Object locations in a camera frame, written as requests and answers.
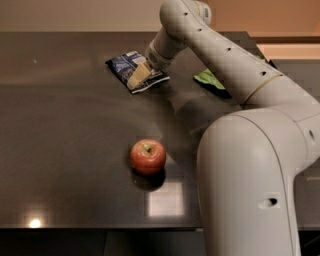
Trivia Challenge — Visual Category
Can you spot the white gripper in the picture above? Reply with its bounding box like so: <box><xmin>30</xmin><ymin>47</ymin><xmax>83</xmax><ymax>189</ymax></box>
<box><xmin>127</xmin><ymin>42</ymin><xmax>172</xmax><ymax>90</ymax></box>

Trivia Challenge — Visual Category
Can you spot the blue chip bag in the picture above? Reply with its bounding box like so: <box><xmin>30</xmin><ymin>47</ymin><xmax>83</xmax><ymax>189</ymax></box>
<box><xmin>105</xmin><ymin>51</ymin><xmax>170</xmax><ymax>94</ymax></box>

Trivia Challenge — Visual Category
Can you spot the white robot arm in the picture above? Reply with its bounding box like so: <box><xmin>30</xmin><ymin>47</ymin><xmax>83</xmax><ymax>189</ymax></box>
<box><xmin>146</xmin><ymin>0</ymin><xmax>320</xmax><ymax>256</ymax></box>

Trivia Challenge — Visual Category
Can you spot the green chip bag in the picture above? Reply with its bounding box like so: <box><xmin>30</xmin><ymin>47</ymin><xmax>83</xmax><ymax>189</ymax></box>
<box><xmin>193</xmin><ymin>69</ymin><xmax>225</xmax><ymax>90</ymax></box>

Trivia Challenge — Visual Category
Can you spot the red apple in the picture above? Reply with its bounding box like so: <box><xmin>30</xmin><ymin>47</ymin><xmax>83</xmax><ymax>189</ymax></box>
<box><xmin>130</xmin><ymin>139</ymin><xmax>166</xmax><ymax>176</ymax></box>

